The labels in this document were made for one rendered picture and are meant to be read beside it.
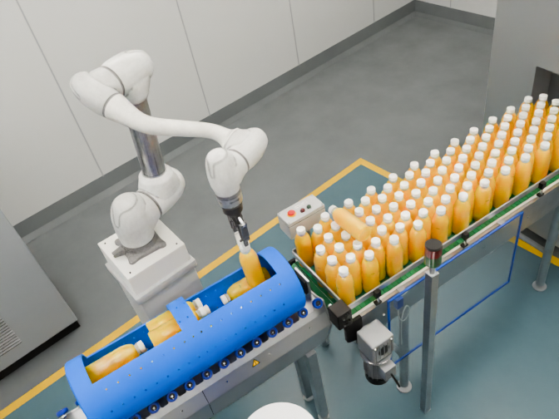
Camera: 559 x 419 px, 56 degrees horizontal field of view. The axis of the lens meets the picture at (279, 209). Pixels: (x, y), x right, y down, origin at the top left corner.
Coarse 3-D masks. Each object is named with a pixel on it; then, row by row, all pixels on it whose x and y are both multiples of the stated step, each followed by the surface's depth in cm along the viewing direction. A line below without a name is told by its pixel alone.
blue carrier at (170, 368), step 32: (224, 288) 218; (256, 288) 197; (288, 288) 200; (192, 320) 189; (224, 320) 191; (256, 320) 196; (96, 352) 198; (160, 352) 184; (192, 352) 187; (224, 352) 195; (96, 384) 177; (128, 384) 180; (160, 384) 185; (96, 416) 177; (128, 416) 185
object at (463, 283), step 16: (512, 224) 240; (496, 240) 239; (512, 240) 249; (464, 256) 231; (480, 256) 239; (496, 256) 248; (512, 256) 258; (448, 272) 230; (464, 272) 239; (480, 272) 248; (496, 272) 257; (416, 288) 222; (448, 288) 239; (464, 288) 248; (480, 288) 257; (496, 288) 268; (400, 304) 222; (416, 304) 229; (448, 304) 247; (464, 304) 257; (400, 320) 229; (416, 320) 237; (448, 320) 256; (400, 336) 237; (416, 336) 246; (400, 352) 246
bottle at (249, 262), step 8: (240, 256) 202; (248, 256) 201; (256, 256) 204; (240, 264) 206; (248, 264) 202; (256, 264) 204; (248, 272) 205; (256, 272) 206; (248, 280) 211; (256, 280) 209; (264, 280) 213
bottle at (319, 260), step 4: (316, 252) 221; (324, 252) 220; (316, 256) 221; (320, 256) 220; (324, 256) 220; (328, 256) 221; (316, 260) 221; (320, 260) 220; (324, 260) 220; (316, 264) 222; (320, 264) 221; (324, 264) 221; (316, 268) 224; (320, 268) 223; (324, 268) 222; (316, 272) 227; (320, 272) 224; (320, 276) 226; (324, 276) 226; (324, 280) 228; (320, 284) 231
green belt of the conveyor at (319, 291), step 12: (552, 180) 258; (516, 204) 250; (480, 228) 243; (444, 252) 236; (408, 264) 234; (420, 264) 233; (312, 276) 238; (408, 276) 229; (312, 288) 234; (324, 288) 231; (384, 288) 226; (324, 300) 227; (372, 300) 223
